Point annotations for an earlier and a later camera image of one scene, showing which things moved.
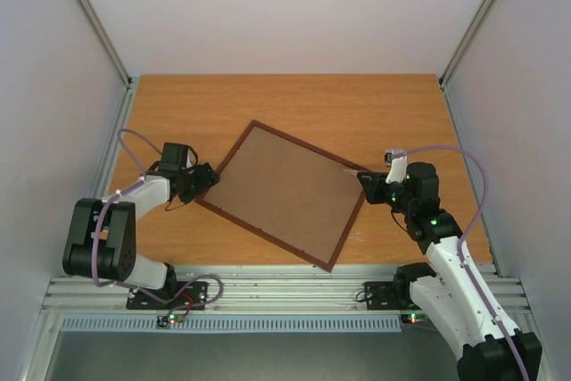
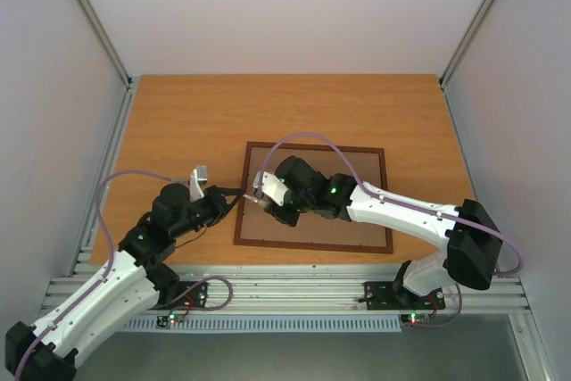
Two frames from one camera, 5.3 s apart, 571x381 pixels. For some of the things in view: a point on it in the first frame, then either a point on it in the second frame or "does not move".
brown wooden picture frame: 303,198 to 389,250
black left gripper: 209,178 to 219,207
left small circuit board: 164,321 does not move
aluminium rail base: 253,290 does not move
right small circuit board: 414,318 does not move
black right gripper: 376,187 to 277,211
